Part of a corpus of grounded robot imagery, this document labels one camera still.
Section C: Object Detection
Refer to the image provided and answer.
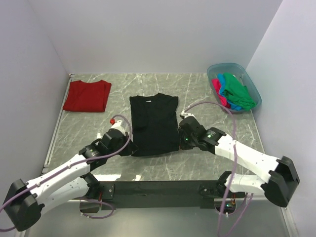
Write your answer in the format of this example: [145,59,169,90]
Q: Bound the black t shirt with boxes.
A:
[129,93,179,157]

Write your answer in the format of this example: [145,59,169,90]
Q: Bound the clear blue plastic bin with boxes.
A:
[207,63,262,114]

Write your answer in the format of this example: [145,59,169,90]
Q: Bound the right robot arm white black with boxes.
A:
[178,114,300,207]

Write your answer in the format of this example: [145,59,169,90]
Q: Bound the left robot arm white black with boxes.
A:
[0,121,132,232]

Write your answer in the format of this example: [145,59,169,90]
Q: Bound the blue t shirt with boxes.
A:
[217,74,242,111]

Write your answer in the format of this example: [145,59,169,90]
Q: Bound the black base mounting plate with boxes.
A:
[98,180,247,210]

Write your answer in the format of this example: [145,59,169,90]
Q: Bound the folded red t shirt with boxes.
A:
[63,80,112,113]

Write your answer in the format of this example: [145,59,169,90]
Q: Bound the pink t shirt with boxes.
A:
[211,79,231,109]

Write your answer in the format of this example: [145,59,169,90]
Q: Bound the green t shirt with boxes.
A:
[223,73,256,111]

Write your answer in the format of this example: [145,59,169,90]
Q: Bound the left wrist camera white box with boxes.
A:
[110,118,126,134]

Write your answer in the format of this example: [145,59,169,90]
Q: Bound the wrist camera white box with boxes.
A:
[180,111,195,119]
[110,118,126,134]

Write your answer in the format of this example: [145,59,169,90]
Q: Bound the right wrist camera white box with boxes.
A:
[180,111,195,119]

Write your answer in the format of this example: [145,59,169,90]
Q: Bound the aluminium rail left edge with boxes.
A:
[41,74,74,175]

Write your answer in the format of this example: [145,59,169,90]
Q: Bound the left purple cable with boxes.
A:
[0,115,131,232]

